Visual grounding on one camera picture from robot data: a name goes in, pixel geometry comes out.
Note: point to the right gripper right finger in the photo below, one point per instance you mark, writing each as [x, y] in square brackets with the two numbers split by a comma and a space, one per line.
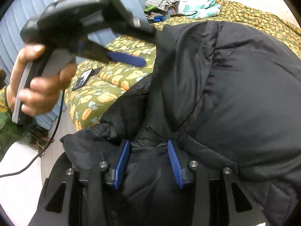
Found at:
[214, 196]

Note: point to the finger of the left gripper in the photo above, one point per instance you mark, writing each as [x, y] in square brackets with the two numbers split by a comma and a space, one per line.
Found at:
[91, 50]
[136, 28]

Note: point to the black smartphone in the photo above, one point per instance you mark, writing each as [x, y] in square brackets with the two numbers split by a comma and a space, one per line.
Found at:
[82, 80]

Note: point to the green orange floral duvet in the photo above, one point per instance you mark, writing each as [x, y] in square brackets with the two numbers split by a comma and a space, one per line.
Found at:
[87, 104]

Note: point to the teal plaid cloth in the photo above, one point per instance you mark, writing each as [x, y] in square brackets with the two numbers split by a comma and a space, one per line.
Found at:
[199, 9]

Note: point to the black puffer jacket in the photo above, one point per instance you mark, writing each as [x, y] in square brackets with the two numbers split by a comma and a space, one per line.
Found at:
[226, 94]

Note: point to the pile of clothes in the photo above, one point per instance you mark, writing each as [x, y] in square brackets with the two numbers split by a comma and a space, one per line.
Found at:
[160, 10]

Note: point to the blue curtain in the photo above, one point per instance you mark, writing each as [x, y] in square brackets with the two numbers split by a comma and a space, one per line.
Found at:
[35, 16]

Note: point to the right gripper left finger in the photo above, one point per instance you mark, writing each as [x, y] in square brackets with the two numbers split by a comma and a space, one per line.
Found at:
[87, 197]

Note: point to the person's left hand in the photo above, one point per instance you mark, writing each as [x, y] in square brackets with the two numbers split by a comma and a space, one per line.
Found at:
[43, 92]

